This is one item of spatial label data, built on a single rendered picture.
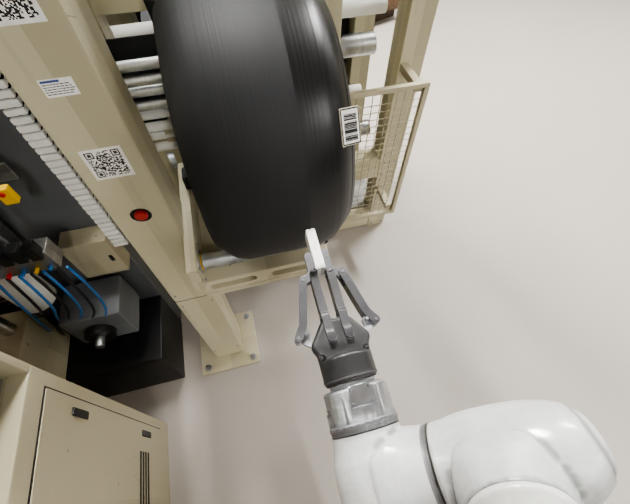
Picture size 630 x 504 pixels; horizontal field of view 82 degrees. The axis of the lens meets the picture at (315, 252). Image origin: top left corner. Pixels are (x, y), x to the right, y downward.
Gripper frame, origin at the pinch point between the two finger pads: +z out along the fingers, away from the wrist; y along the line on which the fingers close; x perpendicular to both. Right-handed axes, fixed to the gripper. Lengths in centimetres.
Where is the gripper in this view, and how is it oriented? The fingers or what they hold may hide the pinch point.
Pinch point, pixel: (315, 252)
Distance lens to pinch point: 57.2
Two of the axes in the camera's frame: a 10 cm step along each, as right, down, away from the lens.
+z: -2.5, -8.8, 4.0
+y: -9.7, 2.1, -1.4
